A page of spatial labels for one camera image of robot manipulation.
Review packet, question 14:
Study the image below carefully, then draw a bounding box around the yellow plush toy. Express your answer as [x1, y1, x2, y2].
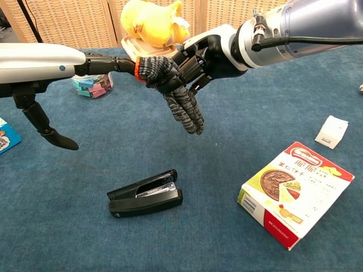
[120, 0, 191, 48]

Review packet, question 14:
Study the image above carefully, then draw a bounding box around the white box with barcode label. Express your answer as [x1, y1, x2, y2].
[314, 114, 349, 150]

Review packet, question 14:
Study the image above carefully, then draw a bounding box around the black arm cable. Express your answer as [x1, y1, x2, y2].
[251, 35, 363, 52]

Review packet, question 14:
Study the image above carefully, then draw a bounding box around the black stapler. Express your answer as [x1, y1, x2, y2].
[107, 169, 184, 219]

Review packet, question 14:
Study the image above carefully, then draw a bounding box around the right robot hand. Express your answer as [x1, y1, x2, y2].
[155, 24, 249, 94]

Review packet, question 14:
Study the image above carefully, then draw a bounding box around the clear jar of binder clips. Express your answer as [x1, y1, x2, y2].
[70, 72, 114, 100]

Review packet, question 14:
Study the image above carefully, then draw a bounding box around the black tripod stand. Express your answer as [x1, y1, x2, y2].
[16, 0, 44, 44]

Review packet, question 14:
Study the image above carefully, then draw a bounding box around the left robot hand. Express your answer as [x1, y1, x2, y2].
[0, 42, 137, 151]

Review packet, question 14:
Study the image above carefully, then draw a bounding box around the blue cookie box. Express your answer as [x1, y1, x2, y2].
[0, 116, 23, 155]

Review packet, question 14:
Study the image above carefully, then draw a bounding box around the wicker folding screen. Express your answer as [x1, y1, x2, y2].
[0, 0, 293, 50]

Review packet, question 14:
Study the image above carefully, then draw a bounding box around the black and grey knit glove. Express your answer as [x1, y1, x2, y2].
[133, 56, 205, 136]

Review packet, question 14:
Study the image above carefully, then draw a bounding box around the beige lidded food container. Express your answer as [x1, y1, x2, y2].
[121, 36, 178, 62]

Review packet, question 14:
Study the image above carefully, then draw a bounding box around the red and white biscuit box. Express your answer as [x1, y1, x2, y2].
[237, 141, 355, 252]

